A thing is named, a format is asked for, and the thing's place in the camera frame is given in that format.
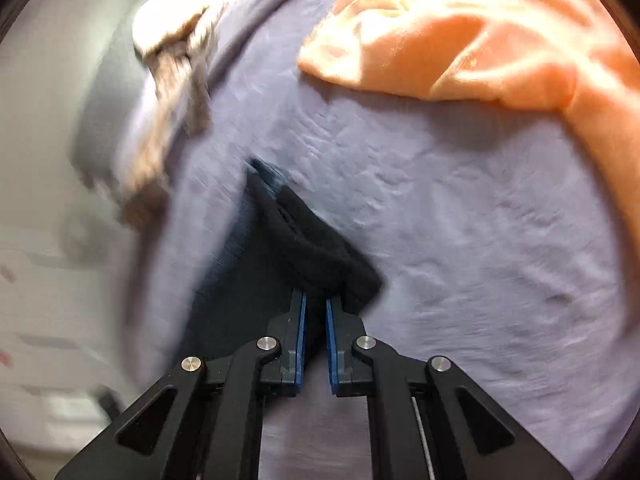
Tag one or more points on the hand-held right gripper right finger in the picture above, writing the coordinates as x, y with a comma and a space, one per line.
332, 352

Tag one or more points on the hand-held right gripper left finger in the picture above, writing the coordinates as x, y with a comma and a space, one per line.
299, 342

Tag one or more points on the black pants with blue lining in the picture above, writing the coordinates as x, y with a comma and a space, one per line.
265, 290

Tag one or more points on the lavender embossed bedspread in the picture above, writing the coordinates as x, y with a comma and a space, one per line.
450, 240

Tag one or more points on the beige and brown knit garment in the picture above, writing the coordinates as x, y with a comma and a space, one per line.
172, 85

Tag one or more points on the orange fleece garment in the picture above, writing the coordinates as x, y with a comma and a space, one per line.
475, 40

